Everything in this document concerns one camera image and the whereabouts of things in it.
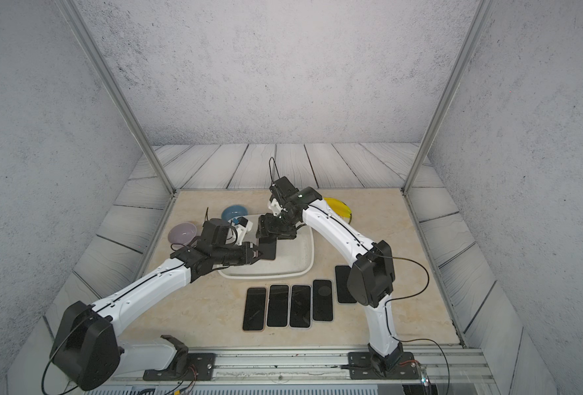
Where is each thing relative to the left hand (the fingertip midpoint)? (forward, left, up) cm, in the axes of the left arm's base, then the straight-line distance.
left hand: (269, 255), depth 79 cm
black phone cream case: (-11, -2, -17) cm, 20 cm away
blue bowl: (+31, +18, -14) cm, 38 cm away
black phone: (-13, +5, -14) cm, 20 cm away
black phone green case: (+3, -26, -21) cm, 33 cm away
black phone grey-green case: (-9, -17, -16) cm, 25 cm away
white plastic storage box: (+7, -8, -15) cm, 19 cm away
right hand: (+5, +1, +2) cm, 6 cm away
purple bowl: (+20, +38, -15) cm, 46 cm away
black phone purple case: (-10, -10, -17) cm, 22 cm away
